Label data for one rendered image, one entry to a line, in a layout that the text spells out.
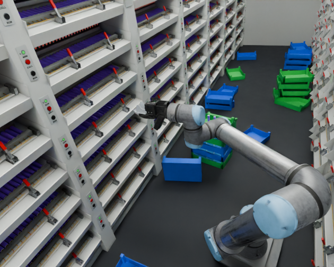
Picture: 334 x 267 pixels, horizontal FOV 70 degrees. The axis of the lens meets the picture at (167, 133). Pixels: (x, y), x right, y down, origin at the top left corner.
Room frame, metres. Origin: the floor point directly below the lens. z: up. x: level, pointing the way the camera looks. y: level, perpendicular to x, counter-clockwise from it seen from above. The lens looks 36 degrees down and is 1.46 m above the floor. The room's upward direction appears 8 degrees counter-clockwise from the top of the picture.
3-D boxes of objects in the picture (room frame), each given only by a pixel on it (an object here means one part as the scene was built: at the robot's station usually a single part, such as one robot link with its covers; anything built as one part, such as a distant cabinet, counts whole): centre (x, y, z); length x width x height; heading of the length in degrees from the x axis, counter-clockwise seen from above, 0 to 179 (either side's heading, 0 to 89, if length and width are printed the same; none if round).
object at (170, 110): (0.99, -0.05, 0.86); 0.10 x 0.05 x 0.09; 150
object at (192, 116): (0.95, -0.12, 0.86); 0.12 x 0.09 x 0.10; 60
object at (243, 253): (0.72, -0.38, 0.15); 0.19 x 0.19 x 0.10
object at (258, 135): (1.72, -0.76, 0.04); 0.30 x 0.20 x 0.08; 125
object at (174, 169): (1.39, -0.08, 0.10); 0.30 x 0.08 x 0.20; 76
